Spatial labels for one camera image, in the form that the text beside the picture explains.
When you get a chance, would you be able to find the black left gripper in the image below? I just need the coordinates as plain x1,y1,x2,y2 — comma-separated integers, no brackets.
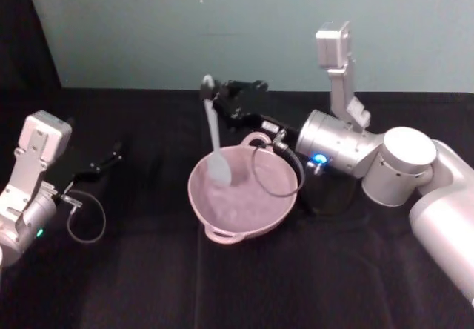
44,141,124,194

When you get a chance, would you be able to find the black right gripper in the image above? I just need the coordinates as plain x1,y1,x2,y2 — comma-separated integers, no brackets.
212,79,303,151

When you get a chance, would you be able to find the pale translucent plastic spoon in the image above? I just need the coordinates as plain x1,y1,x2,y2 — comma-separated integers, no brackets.
201,74,233,188

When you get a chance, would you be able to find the black table cloth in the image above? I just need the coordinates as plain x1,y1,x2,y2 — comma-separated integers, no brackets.
0,86,474,329

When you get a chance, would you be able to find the black hanging cloth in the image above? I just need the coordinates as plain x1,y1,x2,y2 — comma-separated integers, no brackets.
0,0,62,91

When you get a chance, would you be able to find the thin dark left gripper cable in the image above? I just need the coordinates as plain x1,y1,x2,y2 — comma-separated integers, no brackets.
55,190,107,244

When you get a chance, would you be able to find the thin dark gripper cable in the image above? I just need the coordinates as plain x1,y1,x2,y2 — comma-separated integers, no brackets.
251,130,307,199
55,190,107,244

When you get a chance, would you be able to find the thin dark right gripper cable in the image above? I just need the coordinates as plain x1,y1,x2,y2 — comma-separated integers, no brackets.
251,130,307,199

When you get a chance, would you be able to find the pink two-handled bowl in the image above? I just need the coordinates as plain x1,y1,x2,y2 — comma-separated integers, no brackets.
187,131,299,245

